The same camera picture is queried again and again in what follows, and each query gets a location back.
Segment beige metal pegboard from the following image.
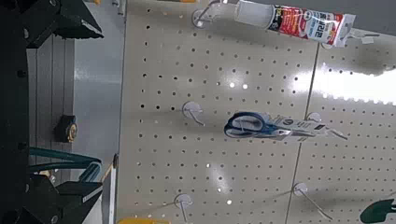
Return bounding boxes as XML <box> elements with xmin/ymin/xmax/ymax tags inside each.
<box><xmin>116</xmin><ymin>0</ymin><xmax>396</xmax><ymax>224</ymax></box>

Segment dark green hanging tool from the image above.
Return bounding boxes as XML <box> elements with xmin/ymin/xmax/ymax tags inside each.
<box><xmin>359</xmin><ymin>198</ymin><xmax>396</xmax><ymax>224</ymax></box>

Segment red white sealant tube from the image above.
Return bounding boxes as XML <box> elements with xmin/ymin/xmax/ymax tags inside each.
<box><xmin>233</xmin><ymin>0</ymin><xmax>358</xmax><ymax>49</ymax></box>

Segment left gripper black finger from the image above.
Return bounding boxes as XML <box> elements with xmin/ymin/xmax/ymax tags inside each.
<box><xmin>27</xmin><ymin>0</ymin><xmax>105</xmax><ymax>49</ymax></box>
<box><xmin>18</xmin><ymin>174</ymin><xmax>104</xmax><ymax>224</ymax></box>

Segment yellow handled scraper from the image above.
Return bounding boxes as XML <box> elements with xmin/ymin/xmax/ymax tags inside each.
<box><xmin>117</xmin><ymin>217</ymin><xmax>172</xmax><ymax>224</ymax></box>

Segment blue scissors in package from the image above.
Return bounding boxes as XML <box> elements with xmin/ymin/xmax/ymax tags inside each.
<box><xmin>223</xmin><ymin>111</ymin><xmax>349</xmax><ymax>144</ymax></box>

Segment blue grey plastic crate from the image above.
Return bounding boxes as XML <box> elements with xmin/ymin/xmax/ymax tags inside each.
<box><xmin>29</xmin><ymin>147</ymin><xmax>104</xmax><ymax>184</ymax></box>

